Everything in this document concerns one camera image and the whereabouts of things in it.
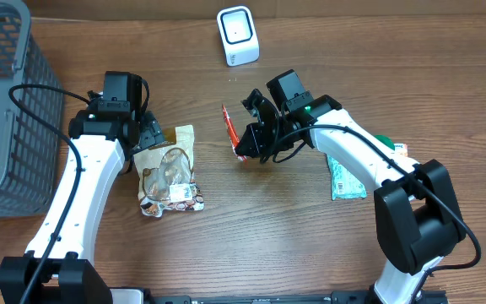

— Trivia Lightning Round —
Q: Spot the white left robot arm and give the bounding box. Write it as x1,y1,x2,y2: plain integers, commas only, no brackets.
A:
0,71,160,304

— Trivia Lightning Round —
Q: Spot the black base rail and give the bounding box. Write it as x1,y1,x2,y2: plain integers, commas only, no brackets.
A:
111,287,449,304

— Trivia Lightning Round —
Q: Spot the beige brown snack pouch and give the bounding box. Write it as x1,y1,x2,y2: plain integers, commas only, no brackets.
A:
134,125,205,218

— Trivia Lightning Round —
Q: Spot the green lid jar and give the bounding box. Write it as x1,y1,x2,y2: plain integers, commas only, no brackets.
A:
375,135,395,150

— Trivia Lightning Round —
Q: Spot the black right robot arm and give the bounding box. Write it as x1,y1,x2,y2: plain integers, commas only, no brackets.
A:
235,70,467,303

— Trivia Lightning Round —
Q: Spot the red white snack packet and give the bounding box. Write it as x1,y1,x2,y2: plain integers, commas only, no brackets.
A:
222,105,246,161

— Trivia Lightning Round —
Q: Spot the orange Kleenex tissue pack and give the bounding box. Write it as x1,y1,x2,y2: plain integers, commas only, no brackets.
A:
394,143,408,157

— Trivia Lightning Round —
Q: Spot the grey plastic mesh basket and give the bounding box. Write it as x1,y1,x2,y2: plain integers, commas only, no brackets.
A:
0,0,64,217

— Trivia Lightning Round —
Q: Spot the teal tissue pack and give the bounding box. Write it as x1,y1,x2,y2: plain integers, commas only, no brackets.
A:
327,155,367,200

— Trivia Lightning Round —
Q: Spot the white barcode scanner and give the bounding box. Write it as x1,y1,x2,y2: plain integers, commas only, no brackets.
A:
216,5,260,67

